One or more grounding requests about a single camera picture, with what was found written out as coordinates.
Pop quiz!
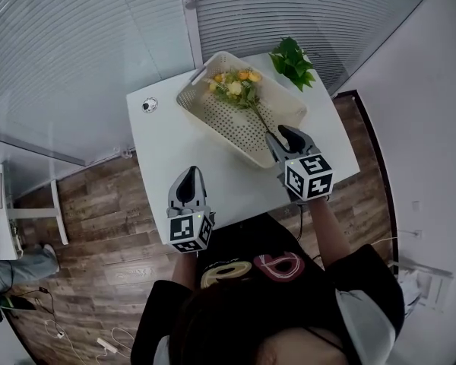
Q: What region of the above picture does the white charger with cable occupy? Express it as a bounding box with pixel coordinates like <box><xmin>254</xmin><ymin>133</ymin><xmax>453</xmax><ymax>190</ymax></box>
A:
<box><xmin>43</xmin><ymin>317</ymin><xmax>85</xmax><ymax>365</ymax></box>

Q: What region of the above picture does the green leafy plant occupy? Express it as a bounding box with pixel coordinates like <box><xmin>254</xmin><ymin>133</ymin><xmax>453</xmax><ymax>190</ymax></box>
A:
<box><xmin>268</xmin><ymin>36</ymin><xmax>317</xmax><ymax>93</ymax></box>

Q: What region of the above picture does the white power strip cable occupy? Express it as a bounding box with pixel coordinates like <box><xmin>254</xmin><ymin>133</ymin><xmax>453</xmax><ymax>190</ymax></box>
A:
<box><xmin>94</xmin><ymin>325</ymin><xmax>138</xmax><ymax>365</ymax></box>

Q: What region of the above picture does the yellow flowers bouquet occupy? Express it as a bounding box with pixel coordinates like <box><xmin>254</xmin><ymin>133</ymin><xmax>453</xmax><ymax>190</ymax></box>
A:
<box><xmin>208</xmin><ymin>68</ymin><xmax>280</xmax><ymax>135</ymax></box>

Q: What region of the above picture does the white box with papers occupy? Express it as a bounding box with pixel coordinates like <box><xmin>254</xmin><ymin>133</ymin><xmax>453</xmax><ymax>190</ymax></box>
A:
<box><xmin>394</xmin><ymin>256</ymin><xmax>456</xmax><ymax>312</ymax></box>

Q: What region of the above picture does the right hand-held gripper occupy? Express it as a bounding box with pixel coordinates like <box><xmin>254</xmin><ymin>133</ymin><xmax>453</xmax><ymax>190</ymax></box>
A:
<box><xmin>264</xmin><ymin>125</ymin><xmax>334</xmax><ymax>205</ymax></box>

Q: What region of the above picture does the cream perforated plastic basket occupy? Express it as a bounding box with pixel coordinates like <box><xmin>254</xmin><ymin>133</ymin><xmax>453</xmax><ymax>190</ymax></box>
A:
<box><xmin>176</xmin><ymin>50</ymin><xmax>309</xmax><ymax>170</ymax></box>

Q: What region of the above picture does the person's right forearm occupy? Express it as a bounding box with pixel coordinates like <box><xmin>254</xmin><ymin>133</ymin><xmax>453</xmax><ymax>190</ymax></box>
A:
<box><xmin>307</xmin><ymin>198</ymin><xmax>353</xmax><ymax>270</ymax></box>

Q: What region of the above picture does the person's left forearm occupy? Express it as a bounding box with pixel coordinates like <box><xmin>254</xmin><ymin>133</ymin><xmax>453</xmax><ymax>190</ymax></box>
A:
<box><xmin>170</xmin><ymin>251</ymin><xmax>199</xmax><ymax>291</ymax></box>

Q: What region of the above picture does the tangled cable bundle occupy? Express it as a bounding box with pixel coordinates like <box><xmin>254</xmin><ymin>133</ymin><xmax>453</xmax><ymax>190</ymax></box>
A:
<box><xmin>8</xmin><ymin>218</ymin><xmax>24</xmax><ymax>259</ymax></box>

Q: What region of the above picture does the person in dark shirt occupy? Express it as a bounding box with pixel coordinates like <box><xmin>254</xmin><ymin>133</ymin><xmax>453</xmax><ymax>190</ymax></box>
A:
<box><xmin>131</xmin><ymin>211</ymin><xmax>406</xmax><ymax>365</ymax></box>

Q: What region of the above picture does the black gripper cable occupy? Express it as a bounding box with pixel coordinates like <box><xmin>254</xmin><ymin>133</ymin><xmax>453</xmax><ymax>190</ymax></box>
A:
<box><xmin>296</xmin><ymin>202</ymin><xmax>325</xmax><ymax>270</ymax></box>

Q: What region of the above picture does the black cable with adapter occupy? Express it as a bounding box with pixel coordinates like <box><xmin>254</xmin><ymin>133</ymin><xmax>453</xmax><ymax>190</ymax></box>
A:
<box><xmin>7</xmin><ymin>285</ymin><xmax>57</xmax><ymax>319</ymax></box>

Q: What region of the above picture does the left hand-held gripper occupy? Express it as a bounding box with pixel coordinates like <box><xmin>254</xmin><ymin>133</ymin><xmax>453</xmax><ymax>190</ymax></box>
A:
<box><xmin>166</xmin><ymin>166</ymin><xmax>217</xmax><ymax>254</ymax></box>

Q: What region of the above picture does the glass partition with white blinds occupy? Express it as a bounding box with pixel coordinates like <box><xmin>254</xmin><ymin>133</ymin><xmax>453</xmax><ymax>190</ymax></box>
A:
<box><xmin>0</xmin><ymin>0</ymin><xmax>445</xmax><ymax>167</ymax></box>

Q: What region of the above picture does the white power strip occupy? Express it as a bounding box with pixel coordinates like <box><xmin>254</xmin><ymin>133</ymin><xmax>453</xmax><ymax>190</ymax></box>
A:
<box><xmin>96</xmin><ymin>336</ymin><xmax>120</xmax><ymax>355</ymax></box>

